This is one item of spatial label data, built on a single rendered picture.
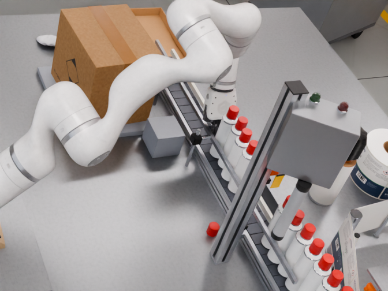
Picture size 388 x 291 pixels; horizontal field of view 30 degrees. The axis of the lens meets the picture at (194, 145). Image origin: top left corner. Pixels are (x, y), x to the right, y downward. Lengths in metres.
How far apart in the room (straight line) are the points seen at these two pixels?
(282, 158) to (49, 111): 0.60
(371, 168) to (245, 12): 0.81
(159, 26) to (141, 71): 1.14
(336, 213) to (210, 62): 0.82
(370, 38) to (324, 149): 3.42
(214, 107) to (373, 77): 2.56
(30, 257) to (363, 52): 3.34
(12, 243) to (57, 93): 0.46
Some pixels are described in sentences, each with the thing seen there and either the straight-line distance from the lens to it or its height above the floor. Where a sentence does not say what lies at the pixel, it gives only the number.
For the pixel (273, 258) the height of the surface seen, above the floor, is 0.90.
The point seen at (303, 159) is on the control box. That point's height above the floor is 1.35.
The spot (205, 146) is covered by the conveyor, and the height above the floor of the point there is 0.88.
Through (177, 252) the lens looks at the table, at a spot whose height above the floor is 0.83.
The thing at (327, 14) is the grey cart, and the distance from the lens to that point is 4.30.
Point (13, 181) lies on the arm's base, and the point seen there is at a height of 1.04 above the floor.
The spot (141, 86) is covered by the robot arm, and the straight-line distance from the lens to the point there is 1.82.
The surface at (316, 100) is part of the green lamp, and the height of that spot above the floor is 1.49.
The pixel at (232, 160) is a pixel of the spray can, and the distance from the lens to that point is 2.25.
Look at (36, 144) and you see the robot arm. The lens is 1.90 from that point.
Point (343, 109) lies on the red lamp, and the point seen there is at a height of 1.49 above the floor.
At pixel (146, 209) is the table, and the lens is 2.22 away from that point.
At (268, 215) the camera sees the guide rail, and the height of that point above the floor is 0.91.
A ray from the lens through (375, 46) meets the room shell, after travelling 5.07.
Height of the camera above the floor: 2.48
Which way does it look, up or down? 42 degrees down
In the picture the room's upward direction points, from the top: 20 degrees clockwise
